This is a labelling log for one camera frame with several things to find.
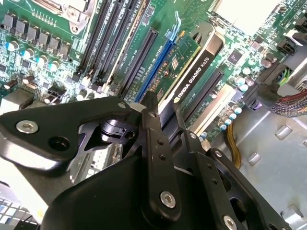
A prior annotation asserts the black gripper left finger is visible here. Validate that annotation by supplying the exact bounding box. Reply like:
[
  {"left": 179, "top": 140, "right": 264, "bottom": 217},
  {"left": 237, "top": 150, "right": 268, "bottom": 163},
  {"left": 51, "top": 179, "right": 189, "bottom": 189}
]
[{"left": 0, "top": 91, "right": 181, "bottom": 227}]

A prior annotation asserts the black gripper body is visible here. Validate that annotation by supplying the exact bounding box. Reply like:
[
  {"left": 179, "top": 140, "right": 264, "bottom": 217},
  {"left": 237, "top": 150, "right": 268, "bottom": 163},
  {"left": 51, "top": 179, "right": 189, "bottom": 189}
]
[{"left": 40, "top": 154, "right": 216, "bottom": 230}]

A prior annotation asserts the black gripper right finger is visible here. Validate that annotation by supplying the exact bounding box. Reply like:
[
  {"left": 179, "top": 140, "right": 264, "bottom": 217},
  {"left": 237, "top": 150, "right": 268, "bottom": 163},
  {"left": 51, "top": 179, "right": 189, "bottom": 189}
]
[{"left": 174, "top": 105, "right": 293, "bottom": 230}]

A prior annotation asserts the green graphics card black shroud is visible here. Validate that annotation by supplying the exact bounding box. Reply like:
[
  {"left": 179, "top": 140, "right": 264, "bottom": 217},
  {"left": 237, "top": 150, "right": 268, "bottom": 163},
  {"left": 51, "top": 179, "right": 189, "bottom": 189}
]
[{"left": 146, "top": 20, "right": 225, "bottom": 144}]

